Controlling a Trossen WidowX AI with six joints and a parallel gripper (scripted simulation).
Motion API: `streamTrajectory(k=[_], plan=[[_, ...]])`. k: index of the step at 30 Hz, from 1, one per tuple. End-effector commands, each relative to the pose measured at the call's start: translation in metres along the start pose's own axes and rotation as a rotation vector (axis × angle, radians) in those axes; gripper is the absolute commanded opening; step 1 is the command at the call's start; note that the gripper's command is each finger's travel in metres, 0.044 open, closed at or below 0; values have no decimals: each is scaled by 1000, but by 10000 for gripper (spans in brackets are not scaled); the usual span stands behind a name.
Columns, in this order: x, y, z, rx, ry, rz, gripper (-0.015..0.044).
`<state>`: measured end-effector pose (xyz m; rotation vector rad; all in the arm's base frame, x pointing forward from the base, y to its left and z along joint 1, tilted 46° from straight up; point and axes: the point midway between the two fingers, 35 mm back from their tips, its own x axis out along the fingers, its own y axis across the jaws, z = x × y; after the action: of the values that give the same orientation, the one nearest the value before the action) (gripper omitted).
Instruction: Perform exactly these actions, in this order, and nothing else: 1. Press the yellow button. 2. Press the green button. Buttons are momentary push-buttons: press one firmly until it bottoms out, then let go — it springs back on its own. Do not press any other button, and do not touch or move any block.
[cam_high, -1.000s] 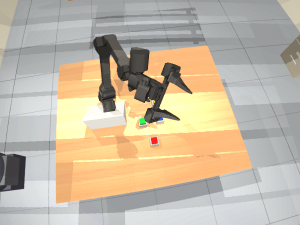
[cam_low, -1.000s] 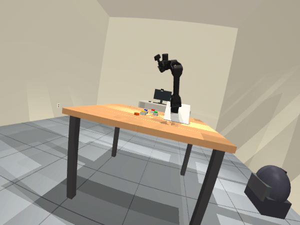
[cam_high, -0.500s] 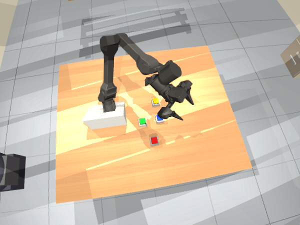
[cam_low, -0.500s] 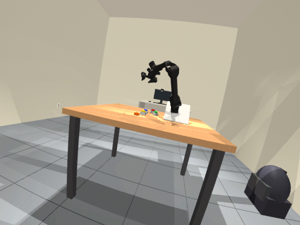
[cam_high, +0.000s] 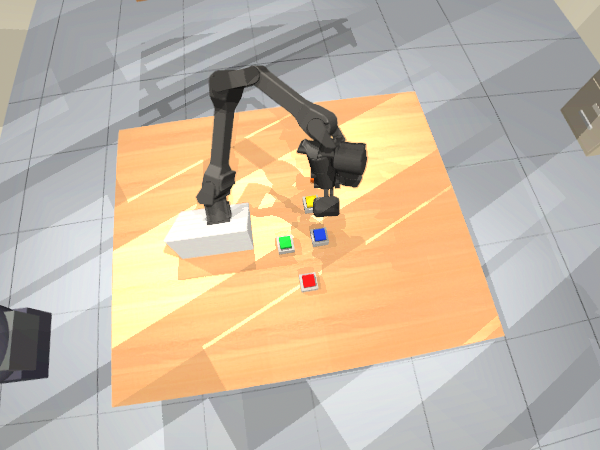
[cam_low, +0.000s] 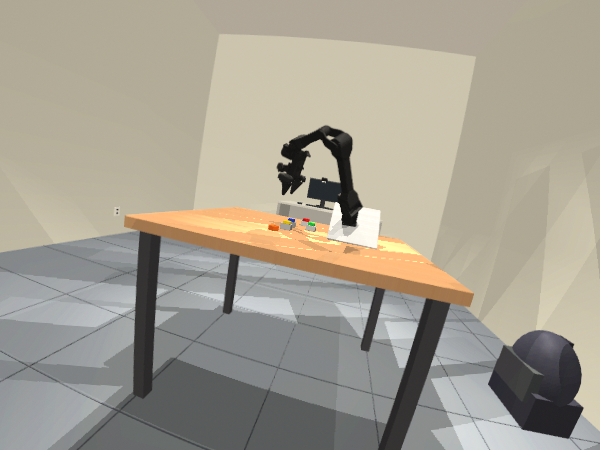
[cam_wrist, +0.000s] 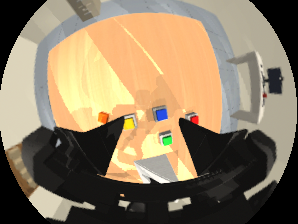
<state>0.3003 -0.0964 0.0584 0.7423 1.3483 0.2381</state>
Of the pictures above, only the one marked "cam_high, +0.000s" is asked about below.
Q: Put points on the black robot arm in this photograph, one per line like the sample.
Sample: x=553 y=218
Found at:
x=327 y=148

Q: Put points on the blue button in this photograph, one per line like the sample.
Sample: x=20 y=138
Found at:
x=319 y=237

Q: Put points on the green button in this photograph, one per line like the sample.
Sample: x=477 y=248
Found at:
x=285 y=244

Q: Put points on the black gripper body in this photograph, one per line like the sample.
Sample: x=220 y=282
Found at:
x=329 y=205

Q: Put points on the yellow button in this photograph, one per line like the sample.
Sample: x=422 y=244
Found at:
x=308 y=203

